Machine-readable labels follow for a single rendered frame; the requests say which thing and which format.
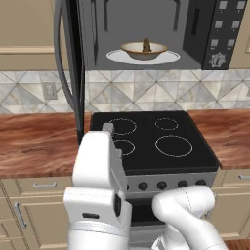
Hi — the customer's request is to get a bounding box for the brown fish and shrimp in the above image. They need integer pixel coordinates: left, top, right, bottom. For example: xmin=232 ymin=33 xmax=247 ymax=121
xmin=142 ymin=36 xmax=152 ymax=54

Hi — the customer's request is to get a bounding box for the beige wall cupboard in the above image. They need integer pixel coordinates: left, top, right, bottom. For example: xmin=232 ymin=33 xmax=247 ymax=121
xmin=229 ymin=0 xmax=250 ymax=70
xmin=0 ymin=0 xmax=68 ymax=71

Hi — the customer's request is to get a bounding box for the black hob stove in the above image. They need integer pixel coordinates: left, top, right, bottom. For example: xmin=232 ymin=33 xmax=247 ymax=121
xmin=89 ymin=109 xmax=221 ymax=250

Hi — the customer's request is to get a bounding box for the beige drawer front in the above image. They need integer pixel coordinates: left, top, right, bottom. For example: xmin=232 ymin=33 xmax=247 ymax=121
xmin=220 ymin=168 xmax=250 ymax=188
xmin=16 ymin=176 xmax=73 ymax=197

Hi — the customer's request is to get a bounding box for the black microwave door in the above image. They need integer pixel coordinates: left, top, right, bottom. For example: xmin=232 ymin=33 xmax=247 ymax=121
xmin=53 ymin=0 xmax=87 ymax=146

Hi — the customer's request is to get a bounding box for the white turntable plate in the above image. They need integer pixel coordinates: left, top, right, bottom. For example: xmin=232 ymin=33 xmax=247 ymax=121
xmin=105 ymin=48 xmax=182 ymax=66

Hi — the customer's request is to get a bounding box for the oven door with dark window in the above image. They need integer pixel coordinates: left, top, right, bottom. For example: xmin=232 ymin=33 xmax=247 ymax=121
xmin=126 ymin=190 xmax=170 ymax=243

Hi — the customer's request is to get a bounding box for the grey wall socket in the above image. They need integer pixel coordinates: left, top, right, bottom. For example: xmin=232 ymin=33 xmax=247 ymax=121
xmin=41 ymin=81 xmax=59 ymax=101

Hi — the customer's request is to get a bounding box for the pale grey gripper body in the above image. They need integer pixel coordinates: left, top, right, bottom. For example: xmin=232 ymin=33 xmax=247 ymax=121
xmin=101 ymin=122 xmax=115 ymax=135

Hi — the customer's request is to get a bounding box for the grey microwave door handle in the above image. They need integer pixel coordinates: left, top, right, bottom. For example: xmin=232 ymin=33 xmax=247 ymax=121
xmin=53 ymin=0 xmax=77 ymax=110

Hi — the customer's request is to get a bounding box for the silver cupboard door handle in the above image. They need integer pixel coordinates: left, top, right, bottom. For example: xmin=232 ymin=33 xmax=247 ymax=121
xmin=13 ymin=201 xmax=28 ymax=229

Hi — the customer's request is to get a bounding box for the beige cupboard door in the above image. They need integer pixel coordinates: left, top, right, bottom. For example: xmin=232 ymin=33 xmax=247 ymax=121
xmin=210 ymin=187 xmax=250 ymax=239
xmin=9 ymin=195 xmax=71 ymax=250

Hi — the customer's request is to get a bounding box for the grey microwave oven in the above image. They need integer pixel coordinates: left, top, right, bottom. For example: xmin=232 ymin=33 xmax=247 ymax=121
xmin=77 ymin=0 xmax=250 ymax=71

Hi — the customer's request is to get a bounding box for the beige bowl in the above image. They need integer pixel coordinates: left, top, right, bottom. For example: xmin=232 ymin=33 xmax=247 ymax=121
xmin=119 ymin=40 xmax=169 ymax=62

